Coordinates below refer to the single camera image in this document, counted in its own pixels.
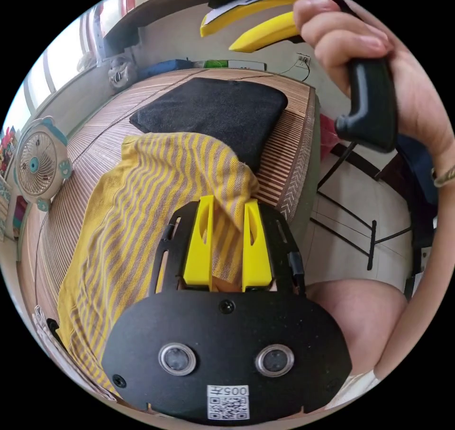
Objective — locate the window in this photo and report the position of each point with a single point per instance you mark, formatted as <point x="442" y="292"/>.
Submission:
<point x="60" y="60"/>

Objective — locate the dark wooden shelf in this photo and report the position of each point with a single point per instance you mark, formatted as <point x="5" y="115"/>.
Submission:
<point x="142" y="17"/>

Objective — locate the person's body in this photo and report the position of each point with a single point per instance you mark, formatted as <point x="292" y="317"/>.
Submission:
<point x="355" y="330"/>

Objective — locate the yellow striped long sleeve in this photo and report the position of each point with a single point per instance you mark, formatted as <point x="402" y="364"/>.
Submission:
<point x="135" y="206"/>

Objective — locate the black garment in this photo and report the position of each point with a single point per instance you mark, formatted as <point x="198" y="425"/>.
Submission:
<point x="213" y="113"/>

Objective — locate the white wall socket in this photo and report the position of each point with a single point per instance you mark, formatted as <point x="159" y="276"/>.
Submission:
<point x="304" y="59"/>

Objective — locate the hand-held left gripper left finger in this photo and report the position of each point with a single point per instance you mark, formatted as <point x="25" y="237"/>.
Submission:
<point x="199" y="245"/>

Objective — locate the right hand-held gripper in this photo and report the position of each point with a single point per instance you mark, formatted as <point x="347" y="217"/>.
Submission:
<point x="373" y="99"/>

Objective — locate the bed with woven mat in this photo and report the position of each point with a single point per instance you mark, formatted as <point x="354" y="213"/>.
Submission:
<point x="89" y="149"/>

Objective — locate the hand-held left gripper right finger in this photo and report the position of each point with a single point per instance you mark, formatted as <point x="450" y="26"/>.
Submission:
<point x="257" y="259"/>

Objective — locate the grey plush toy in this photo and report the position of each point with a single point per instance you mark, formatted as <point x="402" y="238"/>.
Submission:
<point x="121" y="71"/>

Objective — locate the white and teal fan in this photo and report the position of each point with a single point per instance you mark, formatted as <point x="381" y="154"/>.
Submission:
<point x="39" y="167"/>

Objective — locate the person's right hand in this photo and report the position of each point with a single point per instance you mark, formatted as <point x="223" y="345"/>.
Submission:
<point x="416" y="103"/>

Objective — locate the black metal rack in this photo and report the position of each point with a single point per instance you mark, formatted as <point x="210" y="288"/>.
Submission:
<point x="371" y="238"/>

